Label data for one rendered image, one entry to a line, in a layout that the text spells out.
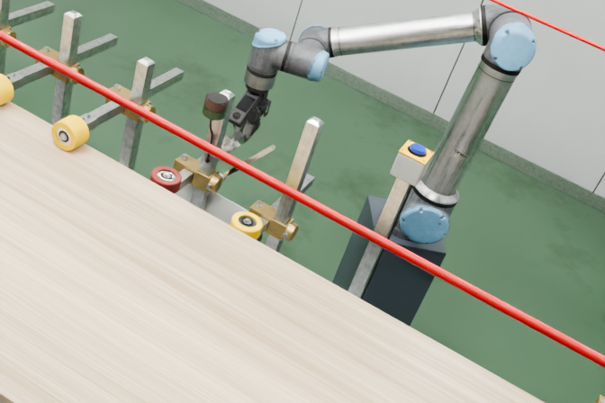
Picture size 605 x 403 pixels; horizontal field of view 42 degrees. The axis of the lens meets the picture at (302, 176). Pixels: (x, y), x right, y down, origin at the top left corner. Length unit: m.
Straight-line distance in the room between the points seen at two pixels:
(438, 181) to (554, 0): 2.17
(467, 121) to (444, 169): 0.17
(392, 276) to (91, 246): 1.23
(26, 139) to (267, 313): 0.78
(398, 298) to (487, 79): 0.93
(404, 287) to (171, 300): 1.21
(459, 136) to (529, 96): 2.27
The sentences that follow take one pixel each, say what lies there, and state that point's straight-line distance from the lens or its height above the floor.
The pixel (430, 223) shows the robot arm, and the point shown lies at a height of 0.81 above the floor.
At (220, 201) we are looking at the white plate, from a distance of 2.23.
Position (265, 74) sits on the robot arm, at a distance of 2.27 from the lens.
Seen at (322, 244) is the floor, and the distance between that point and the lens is 3.50.
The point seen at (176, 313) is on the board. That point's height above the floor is 0.90.
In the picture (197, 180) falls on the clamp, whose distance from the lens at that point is 2.18.
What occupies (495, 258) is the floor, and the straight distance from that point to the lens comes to 3.90.
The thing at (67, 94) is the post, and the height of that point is 0.87.
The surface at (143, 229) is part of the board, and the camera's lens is 1.89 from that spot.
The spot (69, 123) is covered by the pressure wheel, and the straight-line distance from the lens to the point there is 2.06.
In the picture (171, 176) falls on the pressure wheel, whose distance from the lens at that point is 2.07.
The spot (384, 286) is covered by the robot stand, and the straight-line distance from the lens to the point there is 2.76.
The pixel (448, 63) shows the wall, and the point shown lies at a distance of 4.60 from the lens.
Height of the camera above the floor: 2.11
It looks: 33 degrees down
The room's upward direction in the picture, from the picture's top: 19 degrees clockwise
